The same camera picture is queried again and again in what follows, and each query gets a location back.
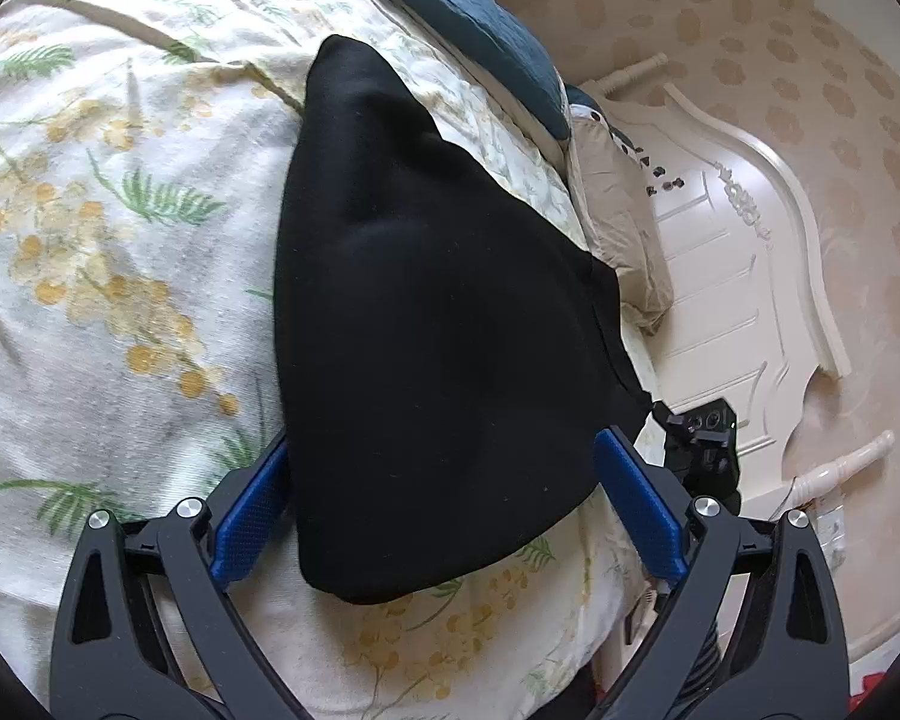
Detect beige pillow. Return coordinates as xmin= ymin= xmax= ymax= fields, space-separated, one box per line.
xmin=567 ymin=109 xmax=674 ymax=335

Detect white wall socket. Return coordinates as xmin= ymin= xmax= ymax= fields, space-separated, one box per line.
xmin=814 ymin=502 xmax=845 ymax=572

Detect floral white bed sheet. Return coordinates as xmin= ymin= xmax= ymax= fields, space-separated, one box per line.
xmin=0 ymin=0 xmax=644 ymax=718

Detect black studded pants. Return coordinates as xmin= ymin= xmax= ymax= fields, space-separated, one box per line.
xmin=274 ymin=36 xmax=650 ymax=605

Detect white carved headboard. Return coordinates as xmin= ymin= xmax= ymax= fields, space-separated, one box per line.
xmin=585 ymin=54 xmax=896 ymax=518

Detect dark teal blanket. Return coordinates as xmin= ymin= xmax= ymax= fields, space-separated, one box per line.
xmin=400 ymin=0 xmax=569 ymax=140

